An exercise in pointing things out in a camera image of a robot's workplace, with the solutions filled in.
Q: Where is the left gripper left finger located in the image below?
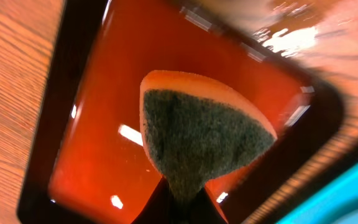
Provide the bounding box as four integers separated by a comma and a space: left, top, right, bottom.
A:
132, 178, 176, 224

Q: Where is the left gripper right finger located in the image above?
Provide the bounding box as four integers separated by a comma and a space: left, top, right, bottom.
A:
178, 188, 227, 224

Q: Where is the black tray with red liquid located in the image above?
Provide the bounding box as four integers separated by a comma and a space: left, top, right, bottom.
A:
17, 1, 344, 223

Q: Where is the blue plastic tray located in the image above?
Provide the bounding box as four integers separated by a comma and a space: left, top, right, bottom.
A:
277, 163, 358, 224

